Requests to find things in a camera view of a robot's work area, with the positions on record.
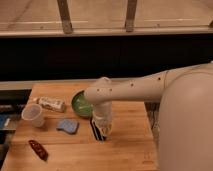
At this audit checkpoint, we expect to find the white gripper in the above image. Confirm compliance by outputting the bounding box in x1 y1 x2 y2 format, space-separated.
92 112 112 136

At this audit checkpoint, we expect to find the black white striped eraser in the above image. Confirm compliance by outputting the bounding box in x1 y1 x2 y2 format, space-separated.
90 119 106 141

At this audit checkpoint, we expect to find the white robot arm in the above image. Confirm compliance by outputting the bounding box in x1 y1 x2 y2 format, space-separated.
84 61 213 171

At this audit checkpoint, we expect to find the blue sponge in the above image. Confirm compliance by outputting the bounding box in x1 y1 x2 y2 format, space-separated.
56 119 79 134

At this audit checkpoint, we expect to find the green bowl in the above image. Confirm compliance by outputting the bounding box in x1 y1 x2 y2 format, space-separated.
71 91 93 118

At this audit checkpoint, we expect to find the lying white bottle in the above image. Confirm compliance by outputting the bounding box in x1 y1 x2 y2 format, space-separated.
33 97 66 113

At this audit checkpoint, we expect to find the red snack packet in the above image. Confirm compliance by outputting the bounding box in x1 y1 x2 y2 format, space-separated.
28 140 48 161

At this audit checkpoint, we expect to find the white plastic cup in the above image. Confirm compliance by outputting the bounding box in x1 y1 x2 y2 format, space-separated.
21 104 45 127

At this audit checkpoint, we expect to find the right metal post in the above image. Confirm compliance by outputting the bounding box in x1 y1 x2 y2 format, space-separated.
125 0 137 32

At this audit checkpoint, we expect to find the metal post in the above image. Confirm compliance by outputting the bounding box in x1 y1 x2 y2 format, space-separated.
57 0 73 34
125 0 137 32

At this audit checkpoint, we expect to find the left metal post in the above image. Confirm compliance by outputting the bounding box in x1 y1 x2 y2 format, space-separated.
57 0 73 34

